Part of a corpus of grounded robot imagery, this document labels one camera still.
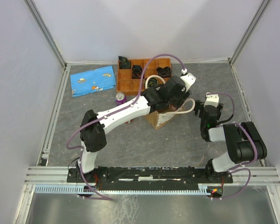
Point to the black rolled tie right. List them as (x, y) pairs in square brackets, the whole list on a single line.
[(164, 72)]

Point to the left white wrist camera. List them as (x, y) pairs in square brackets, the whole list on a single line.
[(188, 78)]

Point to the black rolled tie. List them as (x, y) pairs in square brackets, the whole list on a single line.
[(164, 72), (136, 71)]

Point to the blue patterned cloth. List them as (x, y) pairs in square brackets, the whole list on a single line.
[(92, 81)]

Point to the aluminium frame rail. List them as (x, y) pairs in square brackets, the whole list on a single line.
[(260, 176)]

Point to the blue slotted cable duct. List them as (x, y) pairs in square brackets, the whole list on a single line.
[(81, 190)]

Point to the wooden compartment tray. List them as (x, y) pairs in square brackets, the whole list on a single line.
[(130, 86)]

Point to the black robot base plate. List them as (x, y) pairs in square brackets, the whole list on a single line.
[(144, 179)]

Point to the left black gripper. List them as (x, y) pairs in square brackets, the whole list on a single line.
[(183, 96)]

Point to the purple soda can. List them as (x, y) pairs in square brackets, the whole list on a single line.
[(120, 98)]

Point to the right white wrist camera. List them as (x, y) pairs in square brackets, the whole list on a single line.
[(212, 99)]

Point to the brown canvas bag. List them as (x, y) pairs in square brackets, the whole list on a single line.
[(160, 111)]

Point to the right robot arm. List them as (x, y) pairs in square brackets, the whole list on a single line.
[(244, 143)]

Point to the black rolled tie middle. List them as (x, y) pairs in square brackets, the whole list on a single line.
[(136, 71)]

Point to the dark rolled tie bottom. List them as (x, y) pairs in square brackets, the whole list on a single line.
[(151, 82)]

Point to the dark rolled tie top-left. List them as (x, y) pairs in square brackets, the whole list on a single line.
[(124, 63)]

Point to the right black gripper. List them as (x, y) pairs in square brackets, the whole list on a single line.
[(198, 106)]

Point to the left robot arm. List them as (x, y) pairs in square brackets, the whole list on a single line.
[(93, 137)]

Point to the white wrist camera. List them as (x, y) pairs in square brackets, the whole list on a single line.
[(188, 78), (212, 99)]

